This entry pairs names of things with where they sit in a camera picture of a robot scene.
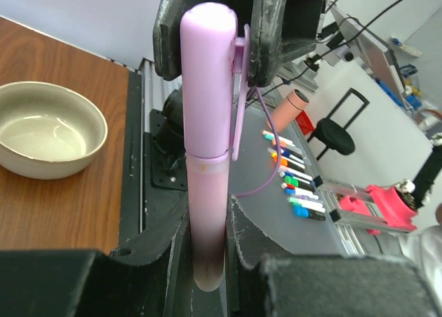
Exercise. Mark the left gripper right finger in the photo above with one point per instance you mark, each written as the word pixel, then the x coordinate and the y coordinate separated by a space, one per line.
pixel 264 279

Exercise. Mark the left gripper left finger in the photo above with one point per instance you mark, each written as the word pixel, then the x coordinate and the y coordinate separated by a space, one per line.
pixel 148 276

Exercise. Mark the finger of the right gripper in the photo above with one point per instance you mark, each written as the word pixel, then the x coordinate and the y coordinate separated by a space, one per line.
pixel 280 31
pixel 166 39

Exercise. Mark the pink highlighter cap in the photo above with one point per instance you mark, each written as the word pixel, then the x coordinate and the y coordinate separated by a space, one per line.
pixel 215 63

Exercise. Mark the pink highlighter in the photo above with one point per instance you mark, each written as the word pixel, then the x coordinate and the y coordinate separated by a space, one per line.
pixel 208 180

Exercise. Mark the pink tumbler bottle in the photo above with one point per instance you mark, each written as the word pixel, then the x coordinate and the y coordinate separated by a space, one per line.
pixel 289 108

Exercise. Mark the black round stool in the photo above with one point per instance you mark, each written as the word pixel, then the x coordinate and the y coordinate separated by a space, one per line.
pixel 334 136

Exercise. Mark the pink clamp fixture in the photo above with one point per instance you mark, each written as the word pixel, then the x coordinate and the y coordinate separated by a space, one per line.
pixel 377 208

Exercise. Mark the row of coloured markers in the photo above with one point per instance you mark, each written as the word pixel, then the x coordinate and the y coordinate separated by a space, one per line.
pixel 296 183

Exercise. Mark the beige bowl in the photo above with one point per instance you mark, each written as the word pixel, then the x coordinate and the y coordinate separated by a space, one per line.
pixel 48 132

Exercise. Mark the black mounting base plate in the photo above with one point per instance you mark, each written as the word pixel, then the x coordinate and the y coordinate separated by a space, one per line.
pixel 154 170

